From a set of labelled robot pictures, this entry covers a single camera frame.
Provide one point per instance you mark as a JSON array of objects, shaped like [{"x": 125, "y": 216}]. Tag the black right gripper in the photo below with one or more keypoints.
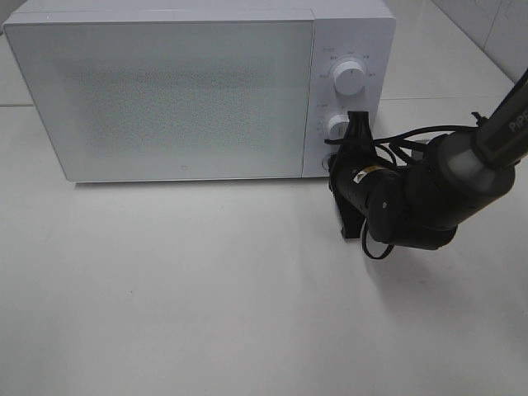
[{"x": 358, "y": 156}]

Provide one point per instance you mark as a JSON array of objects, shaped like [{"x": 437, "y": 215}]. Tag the white timer knob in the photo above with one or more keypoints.
[{"x": 337, "y": 126}]

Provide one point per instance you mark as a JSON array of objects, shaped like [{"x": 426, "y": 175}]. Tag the round door release button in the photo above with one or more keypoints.
[{"x": 326, "y": 162}]

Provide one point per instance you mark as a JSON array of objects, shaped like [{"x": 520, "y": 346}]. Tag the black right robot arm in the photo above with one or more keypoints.
[{"x": 414, "y": 189}]

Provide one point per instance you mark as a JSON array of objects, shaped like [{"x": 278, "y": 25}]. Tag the white upper power knob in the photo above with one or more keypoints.
[{"x": 349, "y": 77}]

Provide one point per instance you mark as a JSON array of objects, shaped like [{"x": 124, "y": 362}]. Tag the white microwave oven body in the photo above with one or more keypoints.
[{"x": 342, "y": 30}]

